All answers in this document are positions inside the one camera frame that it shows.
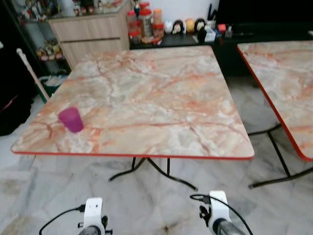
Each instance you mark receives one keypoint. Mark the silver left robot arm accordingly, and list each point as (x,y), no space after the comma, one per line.
(90,231)

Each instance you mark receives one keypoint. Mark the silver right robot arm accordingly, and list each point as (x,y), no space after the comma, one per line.
(227,229)

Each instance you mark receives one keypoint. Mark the black curved metal table legs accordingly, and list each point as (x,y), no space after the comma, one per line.
(168,166)

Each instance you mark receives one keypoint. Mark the black straight metal table legs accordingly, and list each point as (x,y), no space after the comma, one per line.
(279,154)

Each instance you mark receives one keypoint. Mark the black low television console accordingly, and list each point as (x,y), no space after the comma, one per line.
(230,54)

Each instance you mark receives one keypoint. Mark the purple plastic cup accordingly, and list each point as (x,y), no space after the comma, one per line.
(72,121)

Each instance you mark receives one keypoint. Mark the small black device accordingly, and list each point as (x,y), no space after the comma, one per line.
(201,35)

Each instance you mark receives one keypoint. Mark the small white box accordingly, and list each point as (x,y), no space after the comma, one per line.
(211,34)

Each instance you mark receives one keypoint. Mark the small clear bottle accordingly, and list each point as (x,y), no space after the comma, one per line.
(228,32)

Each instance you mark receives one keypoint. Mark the small red box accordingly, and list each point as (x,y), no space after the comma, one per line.
(221,27)

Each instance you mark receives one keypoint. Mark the black and white figurine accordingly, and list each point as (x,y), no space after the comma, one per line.
(177,27)

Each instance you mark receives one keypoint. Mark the small red-lidded plastic jar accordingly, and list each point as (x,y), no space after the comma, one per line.
(134,37)
(158,31)

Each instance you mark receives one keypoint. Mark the yellow round figurine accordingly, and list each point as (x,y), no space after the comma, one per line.
(189,25)

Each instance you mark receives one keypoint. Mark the white round figurine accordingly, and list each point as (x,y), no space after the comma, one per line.
(167,27)

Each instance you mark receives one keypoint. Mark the green plastic basket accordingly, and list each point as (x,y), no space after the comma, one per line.
(55,82)

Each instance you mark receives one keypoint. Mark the large red-lidded plastic jar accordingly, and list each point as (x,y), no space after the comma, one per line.
(145,22)

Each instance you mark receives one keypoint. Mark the orange-lidded plastic jar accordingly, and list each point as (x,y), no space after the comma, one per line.
(157,17)

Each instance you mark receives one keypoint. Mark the black flat television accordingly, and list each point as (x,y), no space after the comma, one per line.
(264,11)

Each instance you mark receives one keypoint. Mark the light wooden drawer cabinet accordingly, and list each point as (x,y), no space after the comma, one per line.
(93,34)

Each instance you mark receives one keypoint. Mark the black bag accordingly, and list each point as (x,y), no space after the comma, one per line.
(12,112)

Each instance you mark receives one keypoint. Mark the light wooden stick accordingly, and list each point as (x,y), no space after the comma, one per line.
(32,73)

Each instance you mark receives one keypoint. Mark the dark display shelf with figurines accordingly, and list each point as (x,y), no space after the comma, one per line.
(44,49)

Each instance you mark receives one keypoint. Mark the dark ornamental figurine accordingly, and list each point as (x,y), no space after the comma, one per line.
(85,6)

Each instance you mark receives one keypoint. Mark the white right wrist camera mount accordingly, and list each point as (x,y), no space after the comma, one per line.
(219,208)

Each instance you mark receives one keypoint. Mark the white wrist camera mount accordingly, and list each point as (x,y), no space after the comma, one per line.
(219,208)
(94,210)

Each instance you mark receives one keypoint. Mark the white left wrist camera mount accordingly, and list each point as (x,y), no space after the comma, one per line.
(94,210)

